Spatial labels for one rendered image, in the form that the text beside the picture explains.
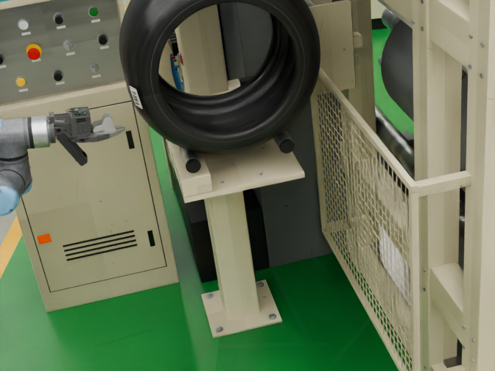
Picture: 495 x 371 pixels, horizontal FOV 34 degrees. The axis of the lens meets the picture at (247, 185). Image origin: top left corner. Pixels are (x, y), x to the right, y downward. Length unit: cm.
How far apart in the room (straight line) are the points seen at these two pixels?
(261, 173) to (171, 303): 102
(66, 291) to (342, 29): 155
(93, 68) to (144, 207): 59
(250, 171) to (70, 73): 84
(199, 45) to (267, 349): 114
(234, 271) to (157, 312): 42
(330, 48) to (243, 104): 33
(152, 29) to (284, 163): 62
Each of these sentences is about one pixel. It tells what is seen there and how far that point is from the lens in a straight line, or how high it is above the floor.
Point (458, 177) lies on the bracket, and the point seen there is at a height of 98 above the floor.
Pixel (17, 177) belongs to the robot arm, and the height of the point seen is 97.
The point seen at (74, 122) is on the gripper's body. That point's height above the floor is 107.
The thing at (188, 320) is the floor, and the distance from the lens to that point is 322.
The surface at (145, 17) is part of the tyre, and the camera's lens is 221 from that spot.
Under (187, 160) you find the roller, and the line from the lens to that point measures 236.
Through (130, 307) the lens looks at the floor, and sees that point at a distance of 336.
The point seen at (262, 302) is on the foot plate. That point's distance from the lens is 323.
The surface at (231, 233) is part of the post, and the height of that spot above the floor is 40.
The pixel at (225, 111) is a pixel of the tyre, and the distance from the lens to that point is 259.
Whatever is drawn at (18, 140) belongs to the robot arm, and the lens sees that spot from 237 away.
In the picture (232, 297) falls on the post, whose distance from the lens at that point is 311.
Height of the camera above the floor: 203
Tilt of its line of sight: 30 degrees down
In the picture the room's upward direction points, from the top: 8 degrees counter-clockwise
